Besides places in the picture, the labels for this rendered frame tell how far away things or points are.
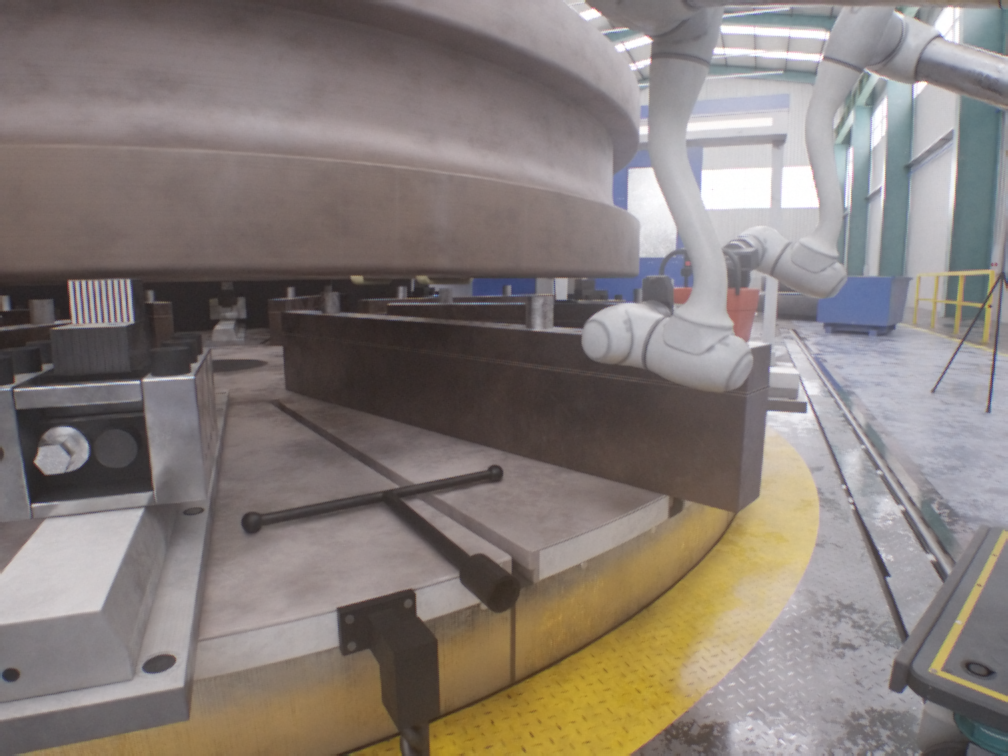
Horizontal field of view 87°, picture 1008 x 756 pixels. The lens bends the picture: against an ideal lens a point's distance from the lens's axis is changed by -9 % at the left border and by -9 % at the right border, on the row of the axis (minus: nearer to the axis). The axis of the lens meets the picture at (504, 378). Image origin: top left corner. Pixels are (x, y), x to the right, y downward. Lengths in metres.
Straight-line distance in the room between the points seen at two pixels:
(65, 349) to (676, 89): 1.10
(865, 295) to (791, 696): 9.76
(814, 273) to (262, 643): 1.43
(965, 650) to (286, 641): 1.00
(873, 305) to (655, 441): 9.53
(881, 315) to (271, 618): 10.41
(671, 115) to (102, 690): 1.14
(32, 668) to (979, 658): 1.20
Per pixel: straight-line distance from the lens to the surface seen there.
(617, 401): 1.50
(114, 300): 1.28
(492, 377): 1.78
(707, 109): 6.73
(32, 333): 2.59
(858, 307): 10.91
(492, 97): 2.00
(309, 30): 1.73
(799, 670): 1.50
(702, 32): 1.07
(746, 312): 1.40
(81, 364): 1.18
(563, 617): 1.36
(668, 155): 1.05
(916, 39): 1.74
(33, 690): 0.89
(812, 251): 1.61
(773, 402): 2.55
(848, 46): 1.63
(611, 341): 1.02
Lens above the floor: 0.82
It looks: 9 degrees down
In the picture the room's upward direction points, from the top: straight up
